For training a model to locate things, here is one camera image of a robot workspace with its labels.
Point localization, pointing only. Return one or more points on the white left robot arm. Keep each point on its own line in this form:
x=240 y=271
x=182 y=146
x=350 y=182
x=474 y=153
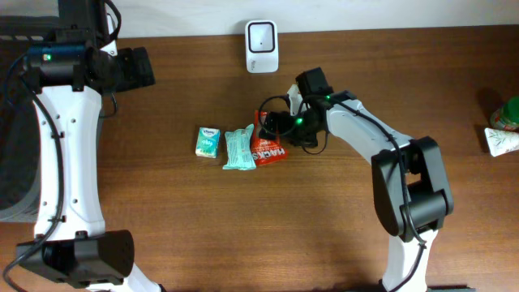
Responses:
x=71 y=244

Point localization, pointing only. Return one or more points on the red candy bag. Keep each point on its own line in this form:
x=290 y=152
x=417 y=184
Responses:
x=265 y=151

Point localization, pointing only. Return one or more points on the teal wet wipes pack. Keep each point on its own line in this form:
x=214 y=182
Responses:
x=238 y=145

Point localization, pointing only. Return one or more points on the white cream tube gold cap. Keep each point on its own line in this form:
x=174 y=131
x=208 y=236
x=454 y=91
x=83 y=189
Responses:
x=501 y=142

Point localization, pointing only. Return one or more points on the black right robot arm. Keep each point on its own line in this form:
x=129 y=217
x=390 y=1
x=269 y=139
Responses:
x=411 y=192

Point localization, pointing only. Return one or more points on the green lid jar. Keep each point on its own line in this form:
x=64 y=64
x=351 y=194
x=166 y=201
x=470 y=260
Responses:
x=506 y=117

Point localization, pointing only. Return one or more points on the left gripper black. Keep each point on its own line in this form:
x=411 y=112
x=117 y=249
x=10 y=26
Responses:
x=138 y=71

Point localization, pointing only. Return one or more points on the white barcode scanner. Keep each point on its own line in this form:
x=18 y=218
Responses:
x=262 y=49

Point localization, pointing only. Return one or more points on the small teal tissue pack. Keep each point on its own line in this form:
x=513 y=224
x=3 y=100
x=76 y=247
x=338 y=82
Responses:
x=207 y=142

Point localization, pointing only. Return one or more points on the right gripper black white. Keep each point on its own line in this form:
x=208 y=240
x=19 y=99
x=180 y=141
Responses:
x=284 y=126

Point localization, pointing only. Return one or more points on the dark grey plastic basket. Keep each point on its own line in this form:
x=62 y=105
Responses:
x=20 y=138

